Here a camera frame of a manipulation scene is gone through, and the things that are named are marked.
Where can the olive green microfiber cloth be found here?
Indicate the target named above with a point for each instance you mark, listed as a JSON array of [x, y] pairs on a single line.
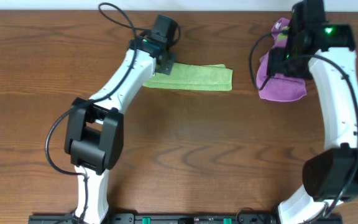
[[281, 37]]

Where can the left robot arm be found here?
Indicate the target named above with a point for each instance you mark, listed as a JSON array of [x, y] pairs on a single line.
[[95, 130]]

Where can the light green microfiber cloth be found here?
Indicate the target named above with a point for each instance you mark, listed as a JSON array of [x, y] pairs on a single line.
[[193, 77]]

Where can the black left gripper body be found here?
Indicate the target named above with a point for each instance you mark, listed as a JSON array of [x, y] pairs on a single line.
[[166, 66]]

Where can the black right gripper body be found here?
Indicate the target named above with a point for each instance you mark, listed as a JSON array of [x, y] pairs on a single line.
[[293, 67]]

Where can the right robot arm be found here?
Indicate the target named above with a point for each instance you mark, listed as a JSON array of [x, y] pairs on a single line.
[[326, 53]]

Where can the purple microfiber cloth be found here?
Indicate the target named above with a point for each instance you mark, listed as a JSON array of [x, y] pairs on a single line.
[[279, 88]]

